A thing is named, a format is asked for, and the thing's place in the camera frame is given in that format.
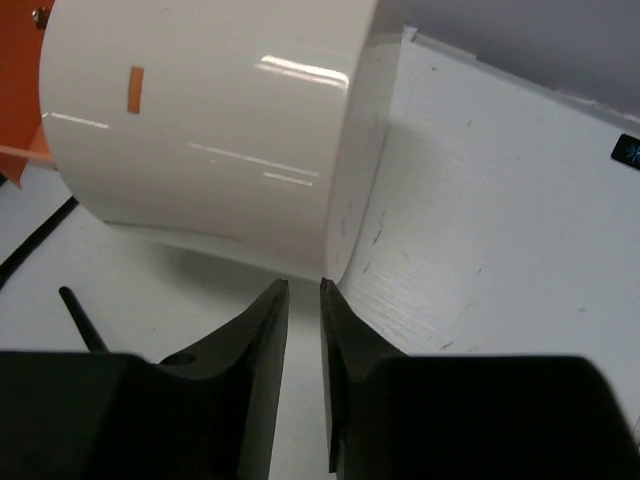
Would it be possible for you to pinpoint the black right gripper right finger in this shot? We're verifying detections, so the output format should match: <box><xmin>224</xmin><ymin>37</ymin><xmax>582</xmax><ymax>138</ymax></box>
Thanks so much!
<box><xmin>320</xmin><ymin>278</ymin><xmax>411</xmax><ymax>479</ymax></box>

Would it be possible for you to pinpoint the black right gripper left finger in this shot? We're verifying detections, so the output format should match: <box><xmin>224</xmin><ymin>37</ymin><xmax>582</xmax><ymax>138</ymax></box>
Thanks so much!
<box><xmin>157</xmin><ymin>279</ymin><xmax>289</xmax><ymax>479</ymax></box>

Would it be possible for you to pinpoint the cream round drawer organizer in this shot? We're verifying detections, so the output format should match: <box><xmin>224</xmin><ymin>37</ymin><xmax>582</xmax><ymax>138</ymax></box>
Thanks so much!
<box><xmin>39</xmin><ymin>1</ymin><xmax>404</xmax><ymax>281</ymax></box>

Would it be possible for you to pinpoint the orange drawer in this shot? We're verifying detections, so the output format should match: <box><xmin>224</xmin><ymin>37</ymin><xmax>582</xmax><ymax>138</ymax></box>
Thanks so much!
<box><xmin>1</xmin><ymin>0</ymin><xmax>54</xmax><ymax>186</ymax></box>

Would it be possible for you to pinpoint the blue table sticker right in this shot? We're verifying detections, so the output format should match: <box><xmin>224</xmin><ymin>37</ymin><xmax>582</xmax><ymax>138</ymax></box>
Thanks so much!
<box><xmin>610</xmin><ymin>134</ymin><xmax>640</xmax><ymax>170</ymax></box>

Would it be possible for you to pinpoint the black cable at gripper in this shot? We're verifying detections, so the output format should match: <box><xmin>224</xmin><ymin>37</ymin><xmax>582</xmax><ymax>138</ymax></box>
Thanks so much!
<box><xmin>57</xmin><ymin>285</ymin><xmax>108</xmax><ymax>353</ymax></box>

